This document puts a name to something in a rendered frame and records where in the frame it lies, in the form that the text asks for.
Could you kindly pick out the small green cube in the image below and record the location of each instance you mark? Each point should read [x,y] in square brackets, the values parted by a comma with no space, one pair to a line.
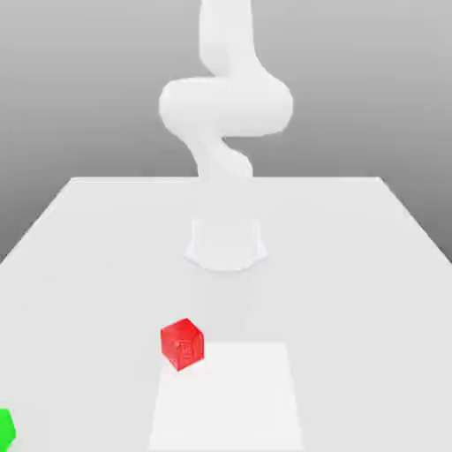
[5,429]

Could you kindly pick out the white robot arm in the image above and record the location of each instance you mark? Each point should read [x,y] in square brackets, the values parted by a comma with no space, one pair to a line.
[226,106]

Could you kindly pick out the small red cube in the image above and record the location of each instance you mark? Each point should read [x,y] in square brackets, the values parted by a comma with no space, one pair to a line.
[182,344]

